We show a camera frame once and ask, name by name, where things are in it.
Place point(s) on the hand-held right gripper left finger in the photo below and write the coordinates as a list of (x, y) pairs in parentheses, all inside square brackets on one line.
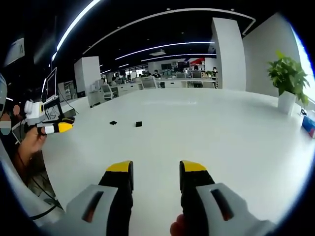
[(98, 211)]

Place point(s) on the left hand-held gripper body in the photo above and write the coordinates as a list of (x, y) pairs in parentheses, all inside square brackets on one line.
[(34, 111)]

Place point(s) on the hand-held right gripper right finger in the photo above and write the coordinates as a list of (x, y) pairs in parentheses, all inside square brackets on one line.
[(209, 209)]

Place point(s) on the black plastic buckle pronged part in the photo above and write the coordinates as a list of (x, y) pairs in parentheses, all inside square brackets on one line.
[(113, 122)]

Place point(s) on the black plastic buckle socket part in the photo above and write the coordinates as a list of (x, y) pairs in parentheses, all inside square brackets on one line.
[(138, 124)]

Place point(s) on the person's left hand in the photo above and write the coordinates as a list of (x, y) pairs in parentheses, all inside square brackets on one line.
[(32, 140)]

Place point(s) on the person's right hand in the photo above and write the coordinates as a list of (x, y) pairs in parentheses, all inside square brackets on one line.
[(177, 226)]

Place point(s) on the computer monitor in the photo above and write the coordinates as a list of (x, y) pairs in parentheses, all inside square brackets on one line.
[(51, 83)]

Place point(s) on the white office chair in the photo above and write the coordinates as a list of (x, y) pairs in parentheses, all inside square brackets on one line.
[(107, 91)]

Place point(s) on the grey mesh office chair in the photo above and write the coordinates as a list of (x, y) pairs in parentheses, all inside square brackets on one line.
[(149, 82)]

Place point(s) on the long ceiling light strip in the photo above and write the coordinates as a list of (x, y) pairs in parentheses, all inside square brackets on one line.
[(73, 23)]

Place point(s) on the row of white office desks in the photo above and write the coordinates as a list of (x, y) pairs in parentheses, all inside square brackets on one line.
[(172, 82)]

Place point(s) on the blue tissue box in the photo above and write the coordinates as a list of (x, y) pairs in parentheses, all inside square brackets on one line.
[(309, 126)]

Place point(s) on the small black clip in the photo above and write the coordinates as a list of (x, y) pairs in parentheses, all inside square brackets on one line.
[(303, 112)]

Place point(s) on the green potted plant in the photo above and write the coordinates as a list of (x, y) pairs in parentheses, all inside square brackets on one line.
[(288, 81)]

